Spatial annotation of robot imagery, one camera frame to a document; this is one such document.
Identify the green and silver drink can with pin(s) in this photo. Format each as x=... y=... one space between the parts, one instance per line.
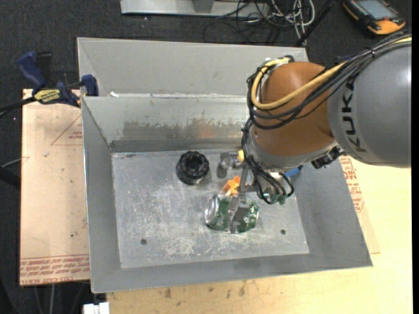
x=216 y=215

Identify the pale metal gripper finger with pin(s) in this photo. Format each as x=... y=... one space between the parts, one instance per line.
x=240 y=220
x=234 y=201

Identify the grey metal bin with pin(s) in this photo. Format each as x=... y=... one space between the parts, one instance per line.
x=163 y=208

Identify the brown cardboard board red print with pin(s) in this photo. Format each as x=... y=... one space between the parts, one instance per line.
x=49 y=175

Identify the grey metal fitting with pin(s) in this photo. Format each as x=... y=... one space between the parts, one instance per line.
x=223 y=166

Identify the small orange plastic piece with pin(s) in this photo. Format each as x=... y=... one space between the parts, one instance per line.
x=230 y=185

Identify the black ribbed round cap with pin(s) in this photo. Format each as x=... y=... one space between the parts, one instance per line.
x=192 y=167

